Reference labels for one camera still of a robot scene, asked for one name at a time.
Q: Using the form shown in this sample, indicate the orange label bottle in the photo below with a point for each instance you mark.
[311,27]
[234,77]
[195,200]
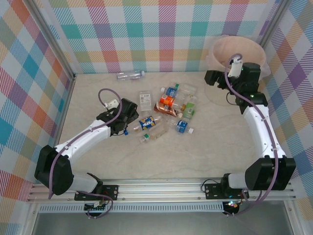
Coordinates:
[166,100]

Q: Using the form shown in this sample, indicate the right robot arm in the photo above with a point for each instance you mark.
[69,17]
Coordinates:
[261,132]

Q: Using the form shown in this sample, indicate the square clear bottle white label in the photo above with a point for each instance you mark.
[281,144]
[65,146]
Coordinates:
[145,100]

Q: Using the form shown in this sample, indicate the aluminium frame post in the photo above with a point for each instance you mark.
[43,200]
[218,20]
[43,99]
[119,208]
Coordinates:
[52,39]
[275,17]

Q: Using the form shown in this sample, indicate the clear bottle tan cap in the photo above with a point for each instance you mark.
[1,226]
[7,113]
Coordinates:
[183,106]

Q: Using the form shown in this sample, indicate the aluminium side rail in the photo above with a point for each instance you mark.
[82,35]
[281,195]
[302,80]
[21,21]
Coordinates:
[65,105]

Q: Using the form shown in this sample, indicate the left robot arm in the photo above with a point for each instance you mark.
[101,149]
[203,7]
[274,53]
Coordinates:
[80,139]

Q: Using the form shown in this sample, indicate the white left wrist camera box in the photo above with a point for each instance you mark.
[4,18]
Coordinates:
[112,103]

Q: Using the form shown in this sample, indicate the blue label bottle white cap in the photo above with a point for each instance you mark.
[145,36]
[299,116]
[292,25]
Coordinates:
[181,126]
[171,92]

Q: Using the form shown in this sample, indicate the blue yellow label bottle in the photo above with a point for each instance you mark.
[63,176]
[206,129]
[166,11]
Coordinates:
[146,123]

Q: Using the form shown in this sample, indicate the brown bottle dark label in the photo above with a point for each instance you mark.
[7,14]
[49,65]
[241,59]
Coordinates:
[163,109]

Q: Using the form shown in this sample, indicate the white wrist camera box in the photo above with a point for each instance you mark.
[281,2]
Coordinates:
[112,103]
[236,68]

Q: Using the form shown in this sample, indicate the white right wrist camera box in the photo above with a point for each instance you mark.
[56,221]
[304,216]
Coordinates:
[236,68]

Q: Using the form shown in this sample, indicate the long aluminium base rail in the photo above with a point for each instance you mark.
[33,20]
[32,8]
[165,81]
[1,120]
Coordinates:
[159,189]

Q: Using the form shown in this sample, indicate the clear water bottle blue cap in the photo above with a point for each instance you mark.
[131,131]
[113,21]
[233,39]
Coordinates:
[128,76]

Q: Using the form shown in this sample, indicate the clear bottle green cap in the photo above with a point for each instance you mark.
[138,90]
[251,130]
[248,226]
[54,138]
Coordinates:
[187,89]
[156,133]

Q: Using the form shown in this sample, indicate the small electronics board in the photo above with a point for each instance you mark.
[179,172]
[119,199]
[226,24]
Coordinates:
[96,208]
[231,205]

